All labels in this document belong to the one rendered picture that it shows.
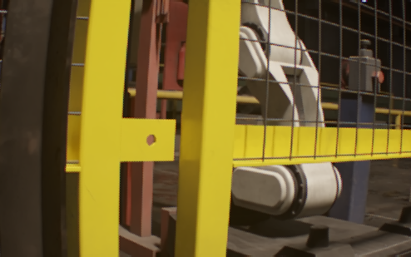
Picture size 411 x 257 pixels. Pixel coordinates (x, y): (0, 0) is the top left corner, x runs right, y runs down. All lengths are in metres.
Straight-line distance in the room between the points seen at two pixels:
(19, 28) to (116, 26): 0.23
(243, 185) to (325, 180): 0.20
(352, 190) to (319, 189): 0.77
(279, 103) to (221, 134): 0.61
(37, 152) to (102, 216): 0.23
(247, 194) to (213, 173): 0.62
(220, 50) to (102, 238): 0.26
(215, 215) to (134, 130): 0.14
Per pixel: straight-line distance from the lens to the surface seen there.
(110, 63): 0.59
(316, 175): 1.25
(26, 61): 0.39
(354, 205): 2.04
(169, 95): 4.55
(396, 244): 1.18
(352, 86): 2.02
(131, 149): 0.67
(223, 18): 0.69
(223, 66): 0.68
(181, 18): 8.10
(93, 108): 0.58
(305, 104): 1.36
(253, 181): 1.29
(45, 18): 0.40
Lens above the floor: 0.47
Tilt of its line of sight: 3 degrees down
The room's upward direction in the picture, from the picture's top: 3 degrees clockwise
